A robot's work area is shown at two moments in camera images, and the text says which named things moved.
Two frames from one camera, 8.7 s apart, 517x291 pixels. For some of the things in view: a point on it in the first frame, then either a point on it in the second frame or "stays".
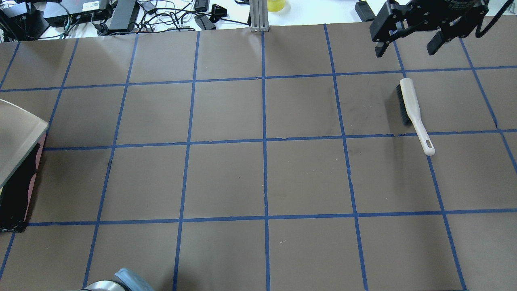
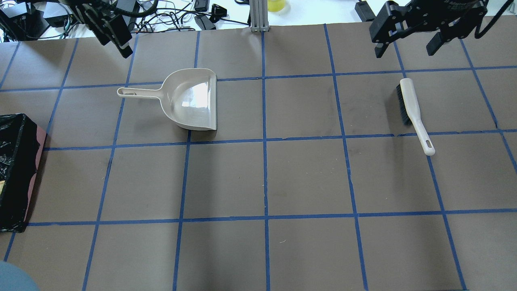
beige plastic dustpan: [20, 130] -> [189, 96]
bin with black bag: [15, 195] stays
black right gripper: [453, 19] stays
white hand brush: [410, 109] stays
